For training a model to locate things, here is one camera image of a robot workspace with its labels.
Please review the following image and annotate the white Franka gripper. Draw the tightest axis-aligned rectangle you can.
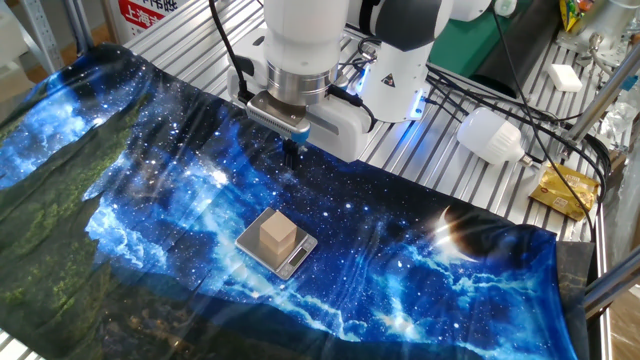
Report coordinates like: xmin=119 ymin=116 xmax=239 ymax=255
xmin=227 ymin=28 xmax=375 ymax=170

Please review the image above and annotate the beige wooden cube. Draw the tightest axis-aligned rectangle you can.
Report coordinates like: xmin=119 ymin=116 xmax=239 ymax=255
xmin=258 ymin=210 xmax=299 ymax=254

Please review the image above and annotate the silver digital scale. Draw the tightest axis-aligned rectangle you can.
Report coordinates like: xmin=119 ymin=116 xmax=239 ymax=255
xmin=234 ymin=206 xmax=319 ymax=281

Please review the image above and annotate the galaxy print cloth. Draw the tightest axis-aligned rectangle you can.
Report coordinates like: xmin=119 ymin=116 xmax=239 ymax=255
xmin=0 ymin=42 xmax=581 ymax=360

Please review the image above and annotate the white LED bulb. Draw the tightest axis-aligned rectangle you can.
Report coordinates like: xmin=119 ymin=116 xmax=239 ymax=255
xmin=456 ymin=106 xmax=534 ymax=168

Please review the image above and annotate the red and white sign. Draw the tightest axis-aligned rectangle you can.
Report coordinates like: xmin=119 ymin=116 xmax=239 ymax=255
xmin=102 ymin=0 xmax=194 ymax=44

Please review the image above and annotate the black rolled mat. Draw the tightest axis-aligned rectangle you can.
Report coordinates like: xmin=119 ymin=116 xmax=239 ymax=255
xmin=469 ymin=0 xmax=562 ymax=99

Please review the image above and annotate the gold snack packet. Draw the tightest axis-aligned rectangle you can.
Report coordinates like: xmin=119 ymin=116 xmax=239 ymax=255
xmin=528 ymin=160 xmax=601 ymax=223

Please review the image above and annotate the grey perforated shelf upright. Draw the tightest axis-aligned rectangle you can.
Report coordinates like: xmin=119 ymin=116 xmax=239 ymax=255
xmin=18 ymin=0 xmax=67 ymax=76

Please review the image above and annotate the white rectangular block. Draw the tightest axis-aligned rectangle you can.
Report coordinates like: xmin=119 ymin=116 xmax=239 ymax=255
xmin=546 ymin=63 xmax=585 ymax=94

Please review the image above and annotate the dark underlay mat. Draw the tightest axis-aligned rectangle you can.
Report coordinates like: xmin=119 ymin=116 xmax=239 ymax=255
xmin=553 ymin=239 xmax=597 ymax=360

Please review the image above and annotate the colourful snack bag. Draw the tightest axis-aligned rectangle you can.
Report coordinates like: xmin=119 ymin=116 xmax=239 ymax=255
xmin=558 ymin=0 xmax=596 ymax=33

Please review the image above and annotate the crumpled clear plastic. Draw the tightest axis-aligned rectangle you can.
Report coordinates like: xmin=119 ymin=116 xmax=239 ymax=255
xmin=596 ymin=101 xmax=640 ymax=152

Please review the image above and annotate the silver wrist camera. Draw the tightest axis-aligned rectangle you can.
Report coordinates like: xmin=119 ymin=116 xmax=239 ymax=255
xmin=245 ymin=90 xmax=312 ymax=147

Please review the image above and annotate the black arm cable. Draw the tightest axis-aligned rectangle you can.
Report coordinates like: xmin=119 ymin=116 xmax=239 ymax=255
xmin=207 ymin=0 xmax=379 ymax=134

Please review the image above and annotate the black table cable bundle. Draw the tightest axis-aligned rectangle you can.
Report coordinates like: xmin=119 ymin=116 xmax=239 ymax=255
xmin=423 ymin=0 xmax=610 ymax=242

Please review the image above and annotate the aluminium frame pole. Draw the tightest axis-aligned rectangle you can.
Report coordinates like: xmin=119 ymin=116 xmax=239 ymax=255
xmin=563 ymin=42 xmax=640 ymax=145
xmin=582 ymin=258 xmax=640 ymax=322

